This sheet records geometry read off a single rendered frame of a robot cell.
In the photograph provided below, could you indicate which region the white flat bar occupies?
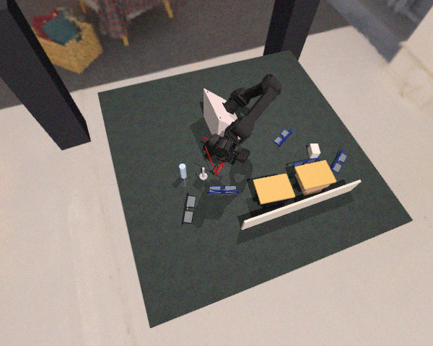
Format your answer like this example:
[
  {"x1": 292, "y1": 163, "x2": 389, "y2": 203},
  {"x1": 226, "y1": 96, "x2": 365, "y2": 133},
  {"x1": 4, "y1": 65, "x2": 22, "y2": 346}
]
[{"x1": 241, "y1": 180, "x2": 361, "y2": 230}]

